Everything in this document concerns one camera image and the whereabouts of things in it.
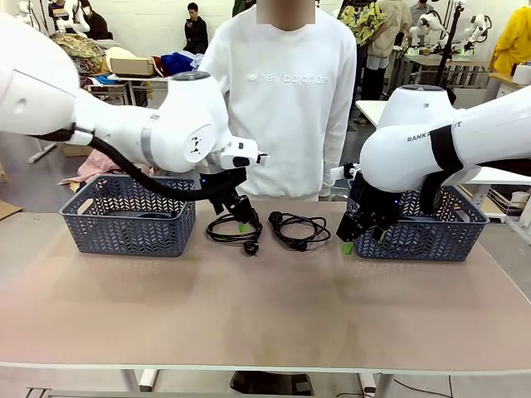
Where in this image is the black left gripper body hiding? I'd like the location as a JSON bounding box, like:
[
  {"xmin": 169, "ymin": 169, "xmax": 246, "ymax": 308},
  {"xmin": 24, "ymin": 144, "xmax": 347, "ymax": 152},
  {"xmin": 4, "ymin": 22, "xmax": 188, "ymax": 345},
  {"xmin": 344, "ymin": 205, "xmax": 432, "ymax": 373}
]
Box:
[{"xmin": 200, "ymin": 167, "xmax": 248, "ymax": 212}]

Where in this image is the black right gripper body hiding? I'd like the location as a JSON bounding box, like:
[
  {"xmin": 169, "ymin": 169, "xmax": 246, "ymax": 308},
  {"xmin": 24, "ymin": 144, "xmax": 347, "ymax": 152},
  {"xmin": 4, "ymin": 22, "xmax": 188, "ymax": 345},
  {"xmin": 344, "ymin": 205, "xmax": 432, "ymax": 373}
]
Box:
[{"xmin": 349, "ymin": 173, "xmax": 402, "ymax": 227}]

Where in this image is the black power cable with plug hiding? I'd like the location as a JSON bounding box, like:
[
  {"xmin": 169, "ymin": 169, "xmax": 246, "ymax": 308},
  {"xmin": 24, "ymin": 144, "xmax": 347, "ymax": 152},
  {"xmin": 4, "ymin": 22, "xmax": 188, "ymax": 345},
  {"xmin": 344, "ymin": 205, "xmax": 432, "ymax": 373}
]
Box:
[
  {"xmin": 268, "ymin": 210, "xmax": 332, "ymax": 253},
  {"xmin": 206, "ymin": 213, "xmax": 263, "ymax": 257}
]

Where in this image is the black braided USB cable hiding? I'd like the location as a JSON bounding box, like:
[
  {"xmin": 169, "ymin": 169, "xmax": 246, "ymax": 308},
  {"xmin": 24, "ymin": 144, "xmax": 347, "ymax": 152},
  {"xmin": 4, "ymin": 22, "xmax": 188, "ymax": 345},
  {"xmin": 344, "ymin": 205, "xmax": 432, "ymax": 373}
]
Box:
[{"xmin": 134, "ymin": 210, "xmax": 180, "ymax": 221}]

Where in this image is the person's left forearm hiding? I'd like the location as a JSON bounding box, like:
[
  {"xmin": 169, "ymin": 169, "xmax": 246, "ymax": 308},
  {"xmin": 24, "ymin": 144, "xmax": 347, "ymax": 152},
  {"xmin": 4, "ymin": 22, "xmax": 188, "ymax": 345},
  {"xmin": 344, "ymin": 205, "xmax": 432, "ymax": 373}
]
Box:
[{"xmin": 319, "ymin": 111, "xmax": 357, "ymax": 199}]

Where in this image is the grey plastic lattice basket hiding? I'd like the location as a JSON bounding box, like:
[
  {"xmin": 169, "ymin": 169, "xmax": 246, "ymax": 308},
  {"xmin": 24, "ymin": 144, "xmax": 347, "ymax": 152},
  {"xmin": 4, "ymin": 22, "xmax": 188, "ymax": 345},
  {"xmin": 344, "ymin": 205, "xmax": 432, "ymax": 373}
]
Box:
[
  {"xmin": 59, "ymin": 173, "xmax": 197, "ymax": 258},
  {"xmin": 346, "ymin": 184, "xmax": 491, "ymax": 263}
]

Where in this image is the white background table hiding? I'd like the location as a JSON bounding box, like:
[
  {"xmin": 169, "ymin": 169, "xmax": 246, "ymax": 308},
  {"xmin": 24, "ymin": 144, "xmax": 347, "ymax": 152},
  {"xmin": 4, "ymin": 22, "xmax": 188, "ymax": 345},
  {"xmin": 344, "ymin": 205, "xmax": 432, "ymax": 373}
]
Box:
[{"xmin": 355, "ymin": 99, "xmax": 393, "ymax": 130}]

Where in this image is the pink cloth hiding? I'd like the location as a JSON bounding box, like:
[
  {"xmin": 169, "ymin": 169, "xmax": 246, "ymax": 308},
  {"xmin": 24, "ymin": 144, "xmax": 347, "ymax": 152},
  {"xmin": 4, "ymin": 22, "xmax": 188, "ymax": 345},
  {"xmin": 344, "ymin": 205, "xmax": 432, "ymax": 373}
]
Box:
[{"xmin": 57, "ymin": 148, "xmax": 150, "ymax": 186}]

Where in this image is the blue cloth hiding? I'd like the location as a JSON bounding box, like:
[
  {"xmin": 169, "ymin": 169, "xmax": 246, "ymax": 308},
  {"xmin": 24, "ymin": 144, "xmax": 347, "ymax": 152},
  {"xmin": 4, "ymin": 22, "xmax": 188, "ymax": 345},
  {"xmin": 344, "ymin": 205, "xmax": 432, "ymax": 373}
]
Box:
[{"xmin": 159, "ymin": 51, "xmax": 207, "ymax": 78}]

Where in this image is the person in white sweatshirt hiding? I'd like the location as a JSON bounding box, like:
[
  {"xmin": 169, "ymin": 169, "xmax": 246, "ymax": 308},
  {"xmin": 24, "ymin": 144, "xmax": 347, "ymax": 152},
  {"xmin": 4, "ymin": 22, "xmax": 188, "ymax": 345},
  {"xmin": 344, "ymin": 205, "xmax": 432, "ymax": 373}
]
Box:
[{"xmin": 197, "ymin": 3, "xmax": 358, "ymax": 202}]

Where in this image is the white table leg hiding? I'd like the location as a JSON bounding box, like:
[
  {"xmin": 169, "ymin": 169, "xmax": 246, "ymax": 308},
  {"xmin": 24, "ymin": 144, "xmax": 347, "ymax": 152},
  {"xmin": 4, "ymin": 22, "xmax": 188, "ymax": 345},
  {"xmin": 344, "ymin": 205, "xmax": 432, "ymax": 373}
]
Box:
[
  {"xmin": 358, "ymin": 371, "xmax": 393, "ymax": 395},
  {"xmin": 119, "ymin": 368, "xmax": 161, "ymax": 393}
]

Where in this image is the cardboard box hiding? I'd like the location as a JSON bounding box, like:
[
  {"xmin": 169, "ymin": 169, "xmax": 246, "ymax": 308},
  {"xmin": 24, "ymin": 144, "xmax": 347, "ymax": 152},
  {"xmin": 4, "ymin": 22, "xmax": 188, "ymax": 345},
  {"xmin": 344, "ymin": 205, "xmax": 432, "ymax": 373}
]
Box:
[{"xmin": 108, "ymin": 56, "xmax": 158, "ymax": 78}]

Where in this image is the seated man in black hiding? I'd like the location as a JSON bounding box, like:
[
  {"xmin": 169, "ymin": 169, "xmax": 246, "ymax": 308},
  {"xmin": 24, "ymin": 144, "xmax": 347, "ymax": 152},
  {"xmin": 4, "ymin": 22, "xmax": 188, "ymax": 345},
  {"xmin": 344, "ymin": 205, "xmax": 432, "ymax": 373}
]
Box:
[{"xmin": 183, "ymin": 2, "xmax": 210, "ymax": 55}]

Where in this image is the person in beige jacket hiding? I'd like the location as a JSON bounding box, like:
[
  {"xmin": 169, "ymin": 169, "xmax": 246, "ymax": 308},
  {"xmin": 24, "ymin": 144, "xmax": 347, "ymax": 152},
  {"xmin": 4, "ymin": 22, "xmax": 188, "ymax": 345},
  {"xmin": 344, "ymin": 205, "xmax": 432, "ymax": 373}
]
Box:
[{"xmin": 367, "ymin": 0, "xmax": 414, "ymax": 100}]

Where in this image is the person in floral shirt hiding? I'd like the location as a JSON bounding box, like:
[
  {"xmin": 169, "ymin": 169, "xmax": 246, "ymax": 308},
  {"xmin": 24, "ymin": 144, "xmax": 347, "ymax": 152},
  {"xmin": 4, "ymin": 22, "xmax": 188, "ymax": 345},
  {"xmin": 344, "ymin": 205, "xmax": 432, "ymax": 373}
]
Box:
[{"xmin": 338, "ymin": 0, "xmax": 387, "ymax": 100}]

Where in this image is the black tripod pole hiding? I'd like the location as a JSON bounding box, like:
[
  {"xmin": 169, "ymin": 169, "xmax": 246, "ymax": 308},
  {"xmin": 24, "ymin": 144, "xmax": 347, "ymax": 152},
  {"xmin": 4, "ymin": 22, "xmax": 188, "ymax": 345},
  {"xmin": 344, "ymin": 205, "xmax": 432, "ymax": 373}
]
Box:
[{"xmin": 433, "ymin": 2, "xmax": 464, "ymax": 90}]

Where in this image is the patterned clothes pile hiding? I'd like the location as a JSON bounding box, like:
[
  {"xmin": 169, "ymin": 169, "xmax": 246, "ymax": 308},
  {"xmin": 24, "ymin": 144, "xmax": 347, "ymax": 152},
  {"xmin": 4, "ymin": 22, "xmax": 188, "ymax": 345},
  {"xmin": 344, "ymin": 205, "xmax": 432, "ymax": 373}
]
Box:
[{"xmin": 49, "ymin": 32, "xmax": 109, "ymax": 75}]

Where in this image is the masked person in black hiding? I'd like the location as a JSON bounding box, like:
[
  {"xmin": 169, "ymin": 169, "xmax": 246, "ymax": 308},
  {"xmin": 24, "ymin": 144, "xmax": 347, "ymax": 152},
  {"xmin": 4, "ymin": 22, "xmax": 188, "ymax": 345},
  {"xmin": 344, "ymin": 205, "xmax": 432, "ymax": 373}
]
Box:
[{"xmin": 79, "ymin": 0, "xmax": 114, "ymax": 41}]

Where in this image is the person in yellow jacket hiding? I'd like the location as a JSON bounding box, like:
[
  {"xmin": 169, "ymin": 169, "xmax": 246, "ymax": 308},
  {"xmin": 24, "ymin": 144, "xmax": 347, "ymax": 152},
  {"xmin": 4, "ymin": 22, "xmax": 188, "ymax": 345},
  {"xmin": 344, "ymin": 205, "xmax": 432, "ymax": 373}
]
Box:
[{"xmin": 489, "ymin": 6, "xmax": 531, "ymax": 90}]

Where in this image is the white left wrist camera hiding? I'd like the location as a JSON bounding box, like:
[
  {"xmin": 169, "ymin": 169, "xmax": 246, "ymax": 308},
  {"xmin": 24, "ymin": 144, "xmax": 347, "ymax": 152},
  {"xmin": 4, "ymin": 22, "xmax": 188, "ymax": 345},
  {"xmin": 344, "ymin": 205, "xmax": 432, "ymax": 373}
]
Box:
[{"xmin": 219, "ymin": 138, "xmax": 270, "ymax": 170}]

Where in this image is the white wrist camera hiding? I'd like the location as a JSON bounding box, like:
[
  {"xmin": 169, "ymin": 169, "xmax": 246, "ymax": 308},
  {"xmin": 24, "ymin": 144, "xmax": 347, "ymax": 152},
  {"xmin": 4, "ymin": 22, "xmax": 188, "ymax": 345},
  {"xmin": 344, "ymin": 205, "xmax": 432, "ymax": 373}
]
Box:
[
  {"xmin": 329, "ymin": 162, "xmax": 363, "ymax": 180},
  {"xmin": 219, "ymin": 138, "xmax": 270, "ymax": 170}
]

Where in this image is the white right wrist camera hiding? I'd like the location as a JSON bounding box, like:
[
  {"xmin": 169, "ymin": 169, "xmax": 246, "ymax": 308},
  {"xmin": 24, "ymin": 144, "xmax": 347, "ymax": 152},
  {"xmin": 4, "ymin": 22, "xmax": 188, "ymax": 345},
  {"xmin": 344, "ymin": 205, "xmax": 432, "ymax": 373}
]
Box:
[{"xmin": 329, "ymin": 162, "xmax": 363, "ymax": 180}]

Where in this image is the black strapped cable hose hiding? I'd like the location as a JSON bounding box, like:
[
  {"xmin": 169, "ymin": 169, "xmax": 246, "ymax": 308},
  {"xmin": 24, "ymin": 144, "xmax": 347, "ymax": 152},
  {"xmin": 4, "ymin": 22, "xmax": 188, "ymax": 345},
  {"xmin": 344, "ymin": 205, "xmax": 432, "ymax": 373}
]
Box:
[{"xmin": 418, "ymin": 124, "xmax": 485, "ymax": 215}]

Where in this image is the black corrugated cable hose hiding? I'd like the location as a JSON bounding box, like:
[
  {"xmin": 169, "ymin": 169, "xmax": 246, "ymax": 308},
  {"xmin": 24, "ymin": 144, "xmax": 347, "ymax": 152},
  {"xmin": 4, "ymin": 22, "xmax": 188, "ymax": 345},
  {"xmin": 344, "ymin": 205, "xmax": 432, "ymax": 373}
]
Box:
[{"xmin": 31, "ymin": 130, "xmax": 246, "ymax": 202}]

